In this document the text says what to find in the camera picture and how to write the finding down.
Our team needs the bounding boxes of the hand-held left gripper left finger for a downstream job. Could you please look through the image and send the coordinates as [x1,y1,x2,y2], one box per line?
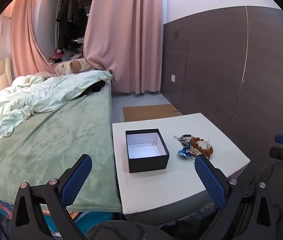
[10,154,92,240]

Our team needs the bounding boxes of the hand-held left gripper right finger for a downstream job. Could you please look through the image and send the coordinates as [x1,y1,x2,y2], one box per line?
[194,154,278,240]

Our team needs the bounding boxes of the brown bead bracelet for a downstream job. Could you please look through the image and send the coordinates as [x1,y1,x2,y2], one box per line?
[190,136,214,159]

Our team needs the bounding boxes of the blue bead bracelet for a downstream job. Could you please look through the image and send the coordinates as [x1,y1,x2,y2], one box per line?
[178,147,195,159]

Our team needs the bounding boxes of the black jewelry box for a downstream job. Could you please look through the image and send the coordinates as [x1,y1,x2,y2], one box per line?
[125,128,170,173]

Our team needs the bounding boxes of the white bedside table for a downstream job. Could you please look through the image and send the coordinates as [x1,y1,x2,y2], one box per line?
[112,113,251,215]

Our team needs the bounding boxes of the blue printed bed sheet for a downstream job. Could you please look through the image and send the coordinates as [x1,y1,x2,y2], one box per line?
[0,194,122,233]

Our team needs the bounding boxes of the dark grey patterned cloth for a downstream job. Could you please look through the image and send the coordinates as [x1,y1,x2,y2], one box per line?
[85,220,172,240]

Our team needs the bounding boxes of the flat cardboard sheet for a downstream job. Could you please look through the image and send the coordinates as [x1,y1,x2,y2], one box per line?
[122,104,182,123]

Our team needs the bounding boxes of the light green duvet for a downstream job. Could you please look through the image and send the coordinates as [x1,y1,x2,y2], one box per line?
[0,70,113,139]

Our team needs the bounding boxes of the black cloth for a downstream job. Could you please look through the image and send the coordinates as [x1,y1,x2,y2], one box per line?
[80,80,107,97]

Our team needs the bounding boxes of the bear print pillow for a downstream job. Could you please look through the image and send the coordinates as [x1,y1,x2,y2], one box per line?
[52,57,93,77]

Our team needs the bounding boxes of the pile of stuffed toys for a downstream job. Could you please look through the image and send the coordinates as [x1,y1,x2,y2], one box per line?
[47,47,84,64]

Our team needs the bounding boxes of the wide pink curtain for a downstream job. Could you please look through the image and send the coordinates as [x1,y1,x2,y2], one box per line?
[83,0,163,96]

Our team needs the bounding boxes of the narrow pink curtain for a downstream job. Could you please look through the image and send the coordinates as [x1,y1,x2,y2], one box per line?
[10,0,57,76]

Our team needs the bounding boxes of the dark hanging clothes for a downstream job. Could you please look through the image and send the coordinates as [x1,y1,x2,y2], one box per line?
[55,0,89,50]

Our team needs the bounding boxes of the mixed bead bracelet silver chain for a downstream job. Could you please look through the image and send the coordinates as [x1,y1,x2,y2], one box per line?
[174,135,191,146]

